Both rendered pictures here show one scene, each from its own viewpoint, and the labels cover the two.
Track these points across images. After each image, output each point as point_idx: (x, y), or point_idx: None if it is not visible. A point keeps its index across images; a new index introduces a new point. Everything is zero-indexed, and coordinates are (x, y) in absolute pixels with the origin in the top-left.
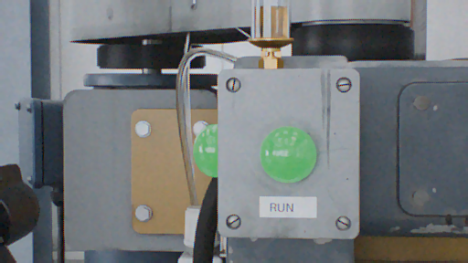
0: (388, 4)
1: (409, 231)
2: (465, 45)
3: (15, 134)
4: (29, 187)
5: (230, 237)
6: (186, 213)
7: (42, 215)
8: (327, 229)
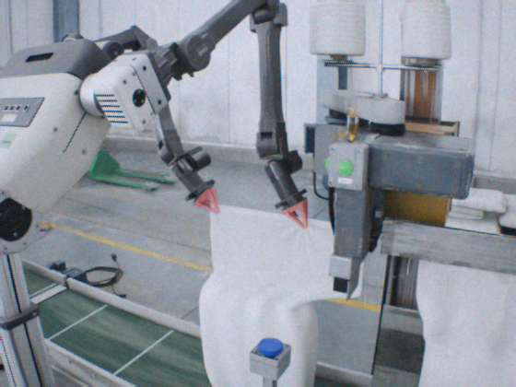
0: (393, 119)
1: (381, 188)
2: None
3: None
4: (299, 157)
5: (331, 186)
6: None
7: None
8: (354, 187)
